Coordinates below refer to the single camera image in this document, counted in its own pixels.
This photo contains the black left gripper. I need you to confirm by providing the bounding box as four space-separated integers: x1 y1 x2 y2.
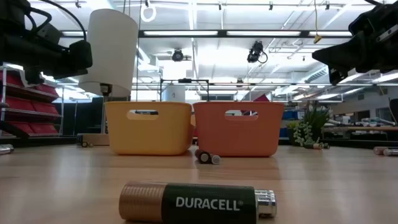
0 30 93 81

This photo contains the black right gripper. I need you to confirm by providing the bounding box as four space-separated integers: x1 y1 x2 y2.
312 30 398 73

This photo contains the yellow plastic bin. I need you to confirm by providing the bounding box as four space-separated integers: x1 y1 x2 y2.
104 101 194 156

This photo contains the orange plastic bin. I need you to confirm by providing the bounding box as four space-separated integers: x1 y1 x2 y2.
192 101 285 158

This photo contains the spiky green potted plant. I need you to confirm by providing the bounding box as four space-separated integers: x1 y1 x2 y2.
298 104 332 146

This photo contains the blue storage bin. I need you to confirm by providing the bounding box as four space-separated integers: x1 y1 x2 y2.
279 110 299 138

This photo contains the red bin shelf rack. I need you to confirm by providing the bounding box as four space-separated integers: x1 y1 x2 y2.
0 63 63 138

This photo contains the wooden workbench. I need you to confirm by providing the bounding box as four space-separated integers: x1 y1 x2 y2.
323 125 398 132

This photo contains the trailing pale green succulent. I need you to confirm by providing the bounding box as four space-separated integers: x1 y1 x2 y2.
285 120 315 147

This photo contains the white cylindrical tank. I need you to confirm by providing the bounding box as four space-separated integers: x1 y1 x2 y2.
162 85 187 103

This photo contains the long ceiling light fixture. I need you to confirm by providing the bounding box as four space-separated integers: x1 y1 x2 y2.
60 29 354 39

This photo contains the copper black Duracell battery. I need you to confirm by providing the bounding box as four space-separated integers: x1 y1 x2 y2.
119 181 258 224

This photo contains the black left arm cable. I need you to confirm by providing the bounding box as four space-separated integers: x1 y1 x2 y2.
24 0 88 41

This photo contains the yellow hanging cord plug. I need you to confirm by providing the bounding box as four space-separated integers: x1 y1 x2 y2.
313 0 323 44

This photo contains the white hanging ring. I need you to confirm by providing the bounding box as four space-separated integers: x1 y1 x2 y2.
140 0 157 23

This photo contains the black metal frame stand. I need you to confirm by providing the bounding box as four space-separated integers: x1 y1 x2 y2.
160 78 210 102

